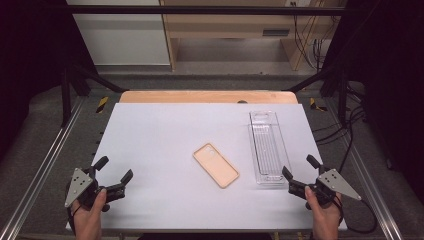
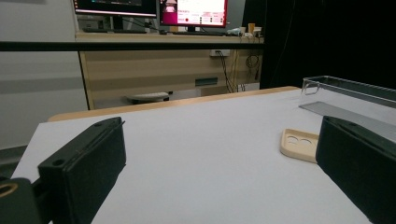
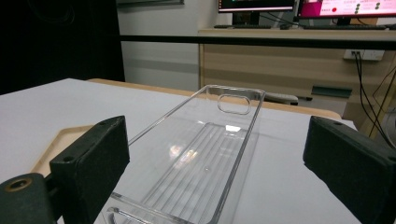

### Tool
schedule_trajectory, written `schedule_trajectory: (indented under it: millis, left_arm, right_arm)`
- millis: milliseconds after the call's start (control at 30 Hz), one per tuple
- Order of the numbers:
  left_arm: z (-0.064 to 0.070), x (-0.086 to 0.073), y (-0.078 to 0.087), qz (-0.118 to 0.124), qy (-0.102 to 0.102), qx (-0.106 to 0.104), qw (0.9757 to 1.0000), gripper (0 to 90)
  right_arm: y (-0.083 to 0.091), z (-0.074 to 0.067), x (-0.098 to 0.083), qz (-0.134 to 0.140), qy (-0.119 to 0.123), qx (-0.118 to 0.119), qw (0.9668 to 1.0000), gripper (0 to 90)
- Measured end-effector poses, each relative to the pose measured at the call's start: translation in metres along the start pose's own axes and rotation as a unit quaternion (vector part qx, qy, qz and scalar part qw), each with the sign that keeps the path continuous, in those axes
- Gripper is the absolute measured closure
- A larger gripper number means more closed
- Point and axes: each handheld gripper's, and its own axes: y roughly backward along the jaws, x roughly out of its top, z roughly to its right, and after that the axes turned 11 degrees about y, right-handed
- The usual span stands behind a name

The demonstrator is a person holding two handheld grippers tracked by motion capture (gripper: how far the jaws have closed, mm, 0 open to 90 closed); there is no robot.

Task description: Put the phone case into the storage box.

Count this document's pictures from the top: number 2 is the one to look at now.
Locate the black curtain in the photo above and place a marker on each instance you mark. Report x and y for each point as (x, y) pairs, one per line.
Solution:
(327, 40)

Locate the light wooden desk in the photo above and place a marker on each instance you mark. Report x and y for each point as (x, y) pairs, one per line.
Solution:
(140, 71)

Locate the clear plastic box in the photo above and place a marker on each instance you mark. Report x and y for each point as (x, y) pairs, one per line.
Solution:
(358, 87)

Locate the beige plastic tray piece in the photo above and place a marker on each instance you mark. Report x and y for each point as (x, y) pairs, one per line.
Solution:
(299, 151)

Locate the white table sheet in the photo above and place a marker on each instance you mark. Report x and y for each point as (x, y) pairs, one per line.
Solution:
(202, 155)

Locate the white power outlet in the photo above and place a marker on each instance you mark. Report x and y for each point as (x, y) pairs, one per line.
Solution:
(219, 53)

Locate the dark computer monitor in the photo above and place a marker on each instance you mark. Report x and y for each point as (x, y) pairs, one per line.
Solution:
(115, 7)

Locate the black keyboard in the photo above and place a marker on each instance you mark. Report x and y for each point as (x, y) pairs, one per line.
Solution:
(112, 30)

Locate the white cabinet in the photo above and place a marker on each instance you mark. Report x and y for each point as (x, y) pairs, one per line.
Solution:
(37, 77)

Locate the computer monitor with pink screen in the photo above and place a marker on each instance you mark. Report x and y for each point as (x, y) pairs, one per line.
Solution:
(193, 12)

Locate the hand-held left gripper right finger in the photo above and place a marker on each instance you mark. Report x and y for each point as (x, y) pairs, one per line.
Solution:
(358, 168)

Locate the black horizontal frame bar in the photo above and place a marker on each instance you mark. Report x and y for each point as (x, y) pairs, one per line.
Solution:
(124, 46)

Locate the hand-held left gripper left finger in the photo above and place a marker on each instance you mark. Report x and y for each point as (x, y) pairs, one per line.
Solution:
(84, 161)

